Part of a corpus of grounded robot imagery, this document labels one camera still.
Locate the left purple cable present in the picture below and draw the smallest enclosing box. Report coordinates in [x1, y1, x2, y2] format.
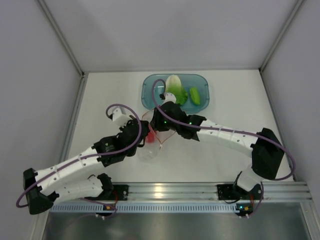
[16, 103, 143, 208]

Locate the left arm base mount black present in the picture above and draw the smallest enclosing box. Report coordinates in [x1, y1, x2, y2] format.
[85, 184, 129, 202]

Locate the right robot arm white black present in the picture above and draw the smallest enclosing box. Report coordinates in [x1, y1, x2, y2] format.
[150, 101, 284, 199]

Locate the pale green fake cabbage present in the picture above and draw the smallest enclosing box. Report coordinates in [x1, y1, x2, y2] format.
[165, 74, 188, 106]

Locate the white slotted cable duct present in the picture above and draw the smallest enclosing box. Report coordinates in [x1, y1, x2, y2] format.
[50, 202, 242, 214]

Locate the green fake vegetable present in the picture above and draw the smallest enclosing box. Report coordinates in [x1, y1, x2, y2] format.
[189, 87, 201, 106]

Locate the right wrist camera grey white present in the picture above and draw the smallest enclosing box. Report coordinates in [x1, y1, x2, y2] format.
[159, 92, 177, 105]

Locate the aluminium rail frame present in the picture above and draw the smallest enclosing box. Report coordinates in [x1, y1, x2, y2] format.
[39, 181, 313, 201]

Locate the purple cable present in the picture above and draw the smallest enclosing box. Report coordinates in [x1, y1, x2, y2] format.
[16, 103, 143, 208]
[151, 79, 298, 216]

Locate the clear zip bag orange seal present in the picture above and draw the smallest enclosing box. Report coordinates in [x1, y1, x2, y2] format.
[136, 108, 177, 163]

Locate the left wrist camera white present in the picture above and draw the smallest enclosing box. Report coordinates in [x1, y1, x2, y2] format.
[108, 106, 132, 127]

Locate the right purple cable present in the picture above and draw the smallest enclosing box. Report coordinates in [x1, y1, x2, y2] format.
[151, 79, 298, 216]

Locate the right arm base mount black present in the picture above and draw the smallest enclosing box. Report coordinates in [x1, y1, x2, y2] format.
[217, 184, 248, 204]

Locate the teal plastic bin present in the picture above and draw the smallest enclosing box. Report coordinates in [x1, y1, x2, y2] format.
[141, 73, 210, 114]

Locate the red fake food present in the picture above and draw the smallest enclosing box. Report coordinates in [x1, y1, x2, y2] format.
[145, 126, 157, 144]

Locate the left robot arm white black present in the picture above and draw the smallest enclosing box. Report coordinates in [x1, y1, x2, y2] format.
[23, 119, 150, 215]

